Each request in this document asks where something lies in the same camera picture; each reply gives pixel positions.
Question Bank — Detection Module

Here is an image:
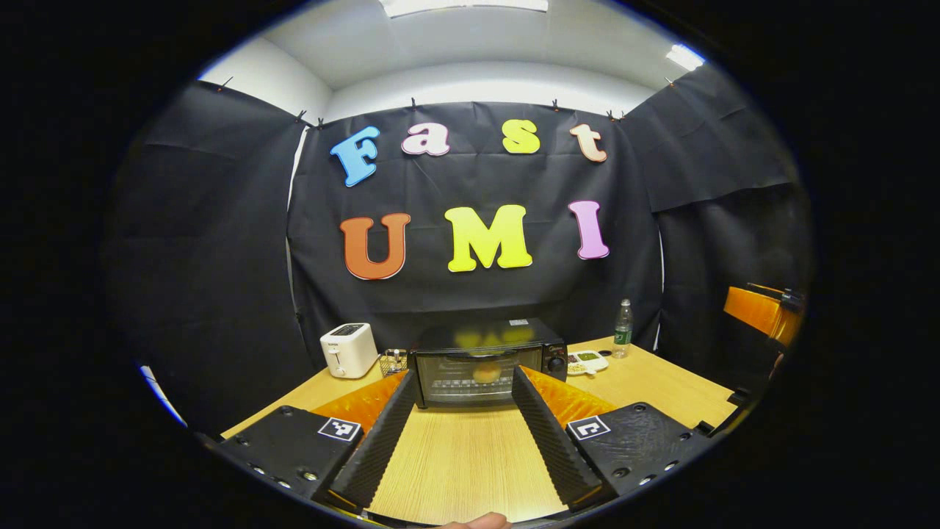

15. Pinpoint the black electric oven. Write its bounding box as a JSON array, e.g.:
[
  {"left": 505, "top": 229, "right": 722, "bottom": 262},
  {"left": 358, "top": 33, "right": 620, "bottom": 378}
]
[{"left": 408, "top": 317, "right": 568, "bottom": 410}]

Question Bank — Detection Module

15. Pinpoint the large ceiling light panel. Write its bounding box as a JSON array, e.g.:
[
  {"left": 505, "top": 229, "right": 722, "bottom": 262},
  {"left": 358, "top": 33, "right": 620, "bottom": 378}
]
[{"left": 380, "top": 0, "right": 549, "bottom": 17}]

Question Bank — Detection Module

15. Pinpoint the white divided snack dish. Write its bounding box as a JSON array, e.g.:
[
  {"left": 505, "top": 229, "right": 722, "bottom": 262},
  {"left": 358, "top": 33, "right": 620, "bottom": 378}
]
[{"left": 567, "top": 350, "right": 610, "bottom": 376}]

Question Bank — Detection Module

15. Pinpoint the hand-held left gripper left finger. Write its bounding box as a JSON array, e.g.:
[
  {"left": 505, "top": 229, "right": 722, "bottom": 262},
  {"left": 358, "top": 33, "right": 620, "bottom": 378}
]
[{"left": 217, "top": 370, "right": 416, "bottom": 513}]

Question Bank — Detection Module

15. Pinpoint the small ceiling light panel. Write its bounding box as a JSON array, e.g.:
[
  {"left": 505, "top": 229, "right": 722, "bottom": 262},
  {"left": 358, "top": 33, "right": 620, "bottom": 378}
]
[{"left": 667, "top": 44, "right": 706, "bottom": 72}]

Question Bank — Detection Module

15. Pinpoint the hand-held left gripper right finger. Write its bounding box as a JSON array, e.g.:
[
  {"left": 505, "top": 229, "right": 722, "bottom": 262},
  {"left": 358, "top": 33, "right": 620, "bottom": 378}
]
[{"left": 512, "top": 365, "right": 713, "bottom": 513}]

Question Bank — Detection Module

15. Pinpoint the clear water bottle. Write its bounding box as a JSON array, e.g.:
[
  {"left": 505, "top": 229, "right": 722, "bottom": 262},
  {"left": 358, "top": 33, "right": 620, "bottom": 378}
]
[{"left": 613, "top": 298, "right": 634, "bottom": 359}]

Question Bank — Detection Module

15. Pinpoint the black backdrop cloth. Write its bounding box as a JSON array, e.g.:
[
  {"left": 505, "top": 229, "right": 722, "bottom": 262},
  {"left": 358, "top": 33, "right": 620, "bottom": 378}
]
[{"left": 103, "top": 65, "right": 814, "bottom": 434}]

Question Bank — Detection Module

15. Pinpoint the white toaster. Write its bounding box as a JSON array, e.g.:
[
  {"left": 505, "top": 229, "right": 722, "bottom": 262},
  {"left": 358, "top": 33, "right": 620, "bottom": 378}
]
[{"left": 320, "top": 323, "right": 379, "bottom": 379}]

